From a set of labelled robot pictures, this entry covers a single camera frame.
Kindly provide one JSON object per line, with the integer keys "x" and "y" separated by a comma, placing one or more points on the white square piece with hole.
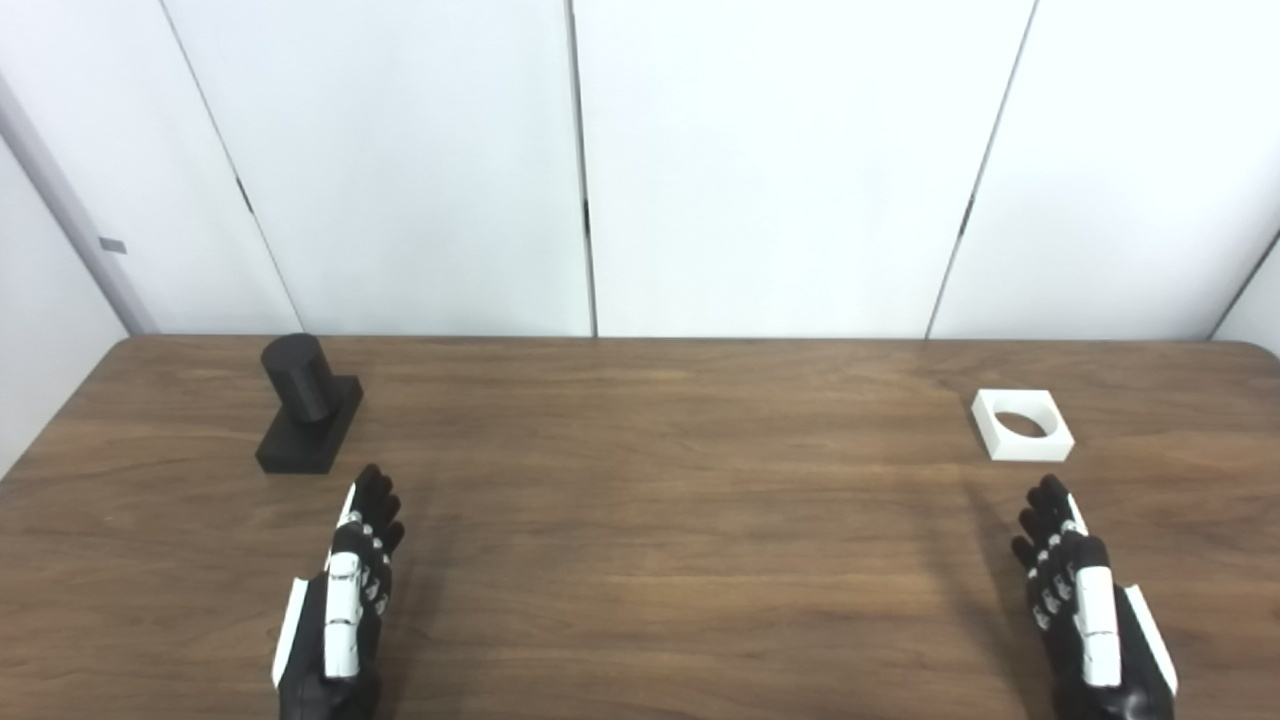
{"x": 1000, "y": 432}

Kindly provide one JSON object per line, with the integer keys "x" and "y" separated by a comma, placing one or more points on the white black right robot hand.
{"x": 1095, "y": 620}

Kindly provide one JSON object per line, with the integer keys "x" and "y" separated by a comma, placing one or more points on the black peg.
{"x": 300, "y": 385}

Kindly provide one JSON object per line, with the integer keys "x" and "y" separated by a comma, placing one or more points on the small grey wall tag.
{"x": 113, "y": 245}

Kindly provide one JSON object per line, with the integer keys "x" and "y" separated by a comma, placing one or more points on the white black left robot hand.
{"x": 343, "y": 600}

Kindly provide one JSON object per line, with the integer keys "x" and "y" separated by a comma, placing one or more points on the grey wall post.
{"x": 80, "y": 220}

